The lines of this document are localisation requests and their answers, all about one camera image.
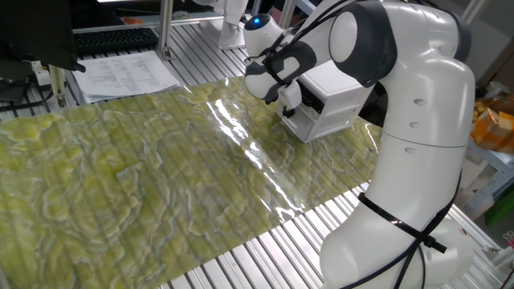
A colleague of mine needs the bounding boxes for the aluminium frame rail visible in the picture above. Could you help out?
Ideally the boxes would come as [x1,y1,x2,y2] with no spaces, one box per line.
[71,14,226,34]

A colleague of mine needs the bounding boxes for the black drawer front with handle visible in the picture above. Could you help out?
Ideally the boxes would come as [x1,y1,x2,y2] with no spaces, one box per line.
[299,82,325,116]

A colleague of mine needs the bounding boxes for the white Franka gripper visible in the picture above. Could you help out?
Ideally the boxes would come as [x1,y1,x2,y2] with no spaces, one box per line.
[276,79,303,120]

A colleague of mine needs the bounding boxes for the white drawer with knob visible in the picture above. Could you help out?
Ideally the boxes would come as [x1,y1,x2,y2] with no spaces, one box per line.
[275,104,322,144]

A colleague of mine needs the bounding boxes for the black strap around arm base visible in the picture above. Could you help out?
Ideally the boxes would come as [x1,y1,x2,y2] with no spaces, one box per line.
[357,192,449,254]

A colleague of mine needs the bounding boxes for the aluminium table frame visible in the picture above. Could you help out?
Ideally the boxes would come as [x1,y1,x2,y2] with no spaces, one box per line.
[461,140,514,221]

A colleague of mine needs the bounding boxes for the short aluminium frame post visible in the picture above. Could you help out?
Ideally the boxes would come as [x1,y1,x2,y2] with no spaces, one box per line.
[47,63,68,108]

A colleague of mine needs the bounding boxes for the printed white paper stack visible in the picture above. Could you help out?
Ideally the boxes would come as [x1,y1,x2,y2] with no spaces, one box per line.
[71,50,181,104]

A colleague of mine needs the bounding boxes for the white plastic drawer cabinet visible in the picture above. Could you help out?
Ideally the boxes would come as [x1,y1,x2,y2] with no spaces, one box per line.
[276,59,374,144]

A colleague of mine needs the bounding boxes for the black forearm strap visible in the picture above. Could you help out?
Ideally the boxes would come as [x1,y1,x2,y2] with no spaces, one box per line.
[263,46,292,88]

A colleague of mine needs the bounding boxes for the yellow orange boxes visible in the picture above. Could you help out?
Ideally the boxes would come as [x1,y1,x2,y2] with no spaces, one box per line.
[470,107,514,156]

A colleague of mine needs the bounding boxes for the black computer monitor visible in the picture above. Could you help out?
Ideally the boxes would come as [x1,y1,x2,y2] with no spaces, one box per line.
[0,0,87,74]

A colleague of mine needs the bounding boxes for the white power strip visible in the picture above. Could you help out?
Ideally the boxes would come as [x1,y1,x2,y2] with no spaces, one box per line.
[30,59,53,88]

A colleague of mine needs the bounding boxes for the black computer keyboard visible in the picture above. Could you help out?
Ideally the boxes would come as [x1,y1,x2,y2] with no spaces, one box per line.
[73,26,159,56]

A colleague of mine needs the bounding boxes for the green item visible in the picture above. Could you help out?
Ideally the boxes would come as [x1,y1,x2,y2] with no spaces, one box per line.
[483,188,514,226]

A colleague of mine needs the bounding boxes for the green marble pattern mat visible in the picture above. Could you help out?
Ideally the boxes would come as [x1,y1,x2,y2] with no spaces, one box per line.
[0,75,385,289]

